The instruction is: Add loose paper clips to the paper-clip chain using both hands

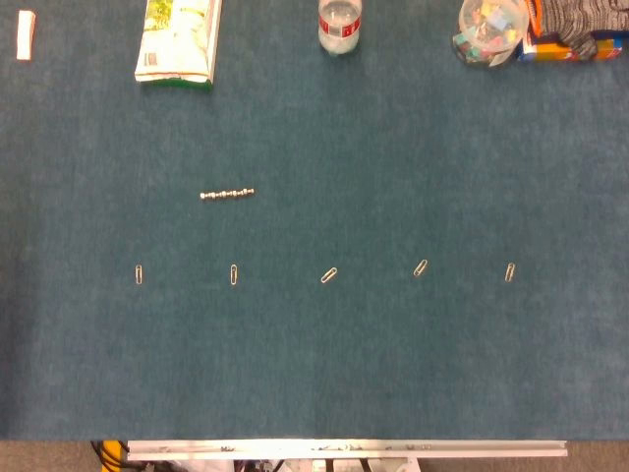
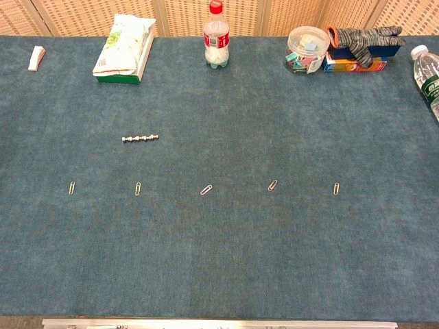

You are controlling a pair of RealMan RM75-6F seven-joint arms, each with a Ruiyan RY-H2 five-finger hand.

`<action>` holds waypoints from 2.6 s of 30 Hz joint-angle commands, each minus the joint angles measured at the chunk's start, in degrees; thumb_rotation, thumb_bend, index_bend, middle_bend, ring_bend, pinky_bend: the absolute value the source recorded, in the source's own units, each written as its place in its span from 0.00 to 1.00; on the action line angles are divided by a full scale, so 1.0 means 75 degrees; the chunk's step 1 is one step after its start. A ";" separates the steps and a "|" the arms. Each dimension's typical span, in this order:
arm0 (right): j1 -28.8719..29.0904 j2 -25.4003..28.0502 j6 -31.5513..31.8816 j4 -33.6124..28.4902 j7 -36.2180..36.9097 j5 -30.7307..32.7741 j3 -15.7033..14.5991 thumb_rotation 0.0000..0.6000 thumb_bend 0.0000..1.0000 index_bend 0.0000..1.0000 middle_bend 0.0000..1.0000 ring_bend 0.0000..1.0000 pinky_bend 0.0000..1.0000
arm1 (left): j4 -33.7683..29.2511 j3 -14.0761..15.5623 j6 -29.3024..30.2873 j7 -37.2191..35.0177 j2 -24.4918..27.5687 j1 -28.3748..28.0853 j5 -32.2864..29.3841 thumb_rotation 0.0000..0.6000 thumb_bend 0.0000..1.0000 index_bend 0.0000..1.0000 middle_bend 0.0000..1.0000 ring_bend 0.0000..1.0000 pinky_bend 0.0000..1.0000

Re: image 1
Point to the paperclip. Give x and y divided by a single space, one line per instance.
139 275
328 276
510 273
420 268
233 275

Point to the clear jar of binder clips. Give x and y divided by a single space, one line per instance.
486 34

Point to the green white snack bag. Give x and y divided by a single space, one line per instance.
196 86

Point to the red label plastic bottle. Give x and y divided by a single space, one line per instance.
339 29

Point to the white green tissue pack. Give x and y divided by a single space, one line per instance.
174 39

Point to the orange blue printed box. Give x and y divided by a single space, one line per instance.
545 51

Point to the grey knit work glove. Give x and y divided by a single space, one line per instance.
570 19

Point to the white pink paper block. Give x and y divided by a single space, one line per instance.
25 34

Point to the aluminium profile rail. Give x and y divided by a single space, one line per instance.
344 448

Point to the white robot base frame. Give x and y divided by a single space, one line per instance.
304 466

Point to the yellow frame part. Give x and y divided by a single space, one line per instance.
112 454

